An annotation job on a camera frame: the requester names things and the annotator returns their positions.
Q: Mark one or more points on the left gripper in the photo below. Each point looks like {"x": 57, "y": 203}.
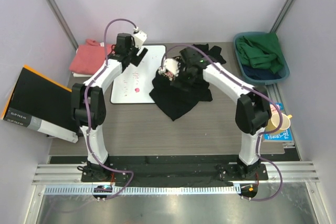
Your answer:
{"x": 138, "y": 59}

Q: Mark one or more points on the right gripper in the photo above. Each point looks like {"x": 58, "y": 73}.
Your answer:
{"x": 179, "y": 81}

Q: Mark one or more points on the black t shirt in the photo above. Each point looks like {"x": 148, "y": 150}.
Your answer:
{"x": 175, "y": 102}

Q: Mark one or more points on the green t shirt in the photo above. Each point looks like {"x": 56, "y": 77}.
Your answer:
{"x": 261, "y": 51}

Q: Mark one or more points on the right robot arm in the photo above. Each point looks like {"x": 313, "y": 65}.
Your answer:
{"x": 252, "y": 104}

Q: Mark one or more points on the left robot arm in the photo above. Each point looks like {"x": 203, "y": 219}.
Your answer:
{"x": 87, "y": 99}

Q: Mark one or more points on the white whiteboard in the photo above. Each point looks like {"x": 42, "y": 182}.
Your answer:
{"x": 135, "y": 83}

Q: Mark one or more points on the folded pink t shirt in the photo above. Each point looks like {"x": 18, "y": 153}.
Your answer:
{"x": 89, "y": 58}

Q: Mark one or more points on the navy blue t shirt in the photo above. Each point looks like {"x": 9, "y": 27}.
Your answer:
{"x": 260, "y": 74}

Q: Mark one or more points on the folded white t shirt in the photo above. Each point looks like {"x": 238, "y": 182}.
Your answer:
{"x": 77, "y": 75}

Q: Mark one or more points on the blue plastic basket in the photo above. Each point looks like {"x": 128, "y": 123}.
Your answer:
{"x": 284, "y": 72}

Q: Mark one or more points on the yellow cup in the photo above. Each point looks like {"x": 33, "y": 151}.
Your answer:
{"x": 275, "y": 127}

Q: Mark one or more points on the blue book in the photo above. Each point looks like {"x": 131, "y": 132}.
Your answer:
{"x": 285, "y": 136}

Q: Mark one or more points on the black clip file folder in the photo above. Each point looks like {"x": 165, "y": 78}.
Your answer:
{"x": 41, "y": 104}

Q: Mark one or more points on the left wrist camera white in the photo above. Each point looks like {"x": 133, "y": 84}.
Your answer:
{"x": 139, "y": 37}

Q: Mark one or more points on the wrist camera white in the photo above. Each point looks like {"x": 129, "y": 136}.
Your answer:
{"x": 139, "y": 37}
{"x": 170, "y": 69}

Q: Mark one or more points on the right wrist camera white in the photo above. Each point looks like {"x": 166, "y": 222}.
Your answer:
{"x": 170, "y": 69}

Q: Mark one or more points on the left aluminium frame post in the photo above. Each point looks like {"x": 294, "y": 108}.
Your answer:
{"x": 61, "y": 20}

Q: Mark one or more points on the aluminium frame post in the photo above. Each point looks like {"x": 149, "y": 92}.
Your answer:
{"x": 288, "y": 1}
{"x": 61, "y": 20}

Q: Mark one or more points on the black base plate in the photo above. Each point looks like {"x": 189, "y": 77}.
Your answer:
{"x": 222, "y": 167}

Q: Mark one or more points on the aluminium rail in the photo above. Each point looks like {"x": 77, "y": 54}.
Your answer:
{"x": 286, "y": 172}

